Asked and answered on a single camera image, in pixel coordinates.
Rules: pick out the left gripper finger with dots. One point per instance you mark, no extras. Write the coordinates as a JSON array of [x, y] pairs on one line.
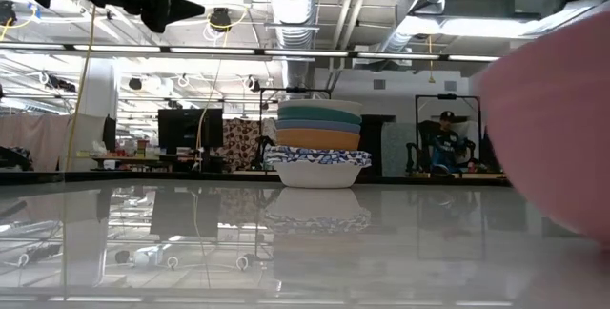
[[178, 11]]

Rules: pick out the white plastic bowl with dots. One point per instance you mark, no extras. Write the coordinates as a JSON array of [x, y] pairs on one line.
[[319, 104]]

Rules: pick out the teal plastic bowl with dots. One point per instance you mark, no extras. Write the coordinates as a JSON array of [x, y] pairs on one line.
[[317, 114]]

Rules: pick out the blue plastic bowl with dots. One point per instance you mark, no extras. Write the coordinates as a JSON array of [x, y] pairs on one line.
[[317, 126]]

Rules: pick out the blue patterned white bowl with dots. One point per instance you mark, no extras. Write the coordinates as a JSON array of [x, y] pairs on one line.
[[295, 152], [329, 158], [324, 148], [317, 175]]

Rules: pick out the orange plastic bowl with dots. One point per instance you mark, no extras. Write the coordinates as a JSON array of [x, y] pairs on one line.
[[317, 139]]

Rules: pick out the pink plastic bowl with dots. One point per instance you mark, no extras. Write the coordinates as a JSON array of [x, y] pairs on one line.
[[557, 123]]

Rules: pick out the black monitor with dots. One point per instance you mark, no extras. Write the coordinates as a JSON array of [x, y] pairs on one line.
[[183, 130], [109, 132]]

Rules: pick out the long ceiling light strip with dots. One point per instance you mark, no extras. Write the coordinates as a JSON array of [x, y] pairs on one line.
[[305, 53]]

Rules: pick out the brown patterned cloth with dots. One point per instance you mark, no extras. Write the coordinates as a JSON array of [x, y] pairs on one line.
[[240, 142]]

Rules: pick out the pink curtain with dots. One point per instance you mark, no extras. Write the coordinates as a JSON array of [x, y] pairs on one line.
[[33, 135]]

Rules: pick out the person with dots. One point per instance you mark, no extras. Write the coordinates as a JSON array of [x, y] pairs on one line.
[[445, 144]]

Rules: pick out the black ceiling camera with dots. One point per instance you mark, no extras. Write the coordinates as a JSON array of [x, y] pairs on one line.
[[220, 18]]

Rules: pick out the black rig frame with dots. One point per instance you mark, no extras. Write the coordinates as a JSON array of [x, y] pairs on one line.
[[295, 90], [448, 96]]

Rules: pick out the black metal table frame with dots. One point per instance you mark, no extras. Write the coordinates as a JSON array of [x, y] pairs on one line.
[[143, 176]]

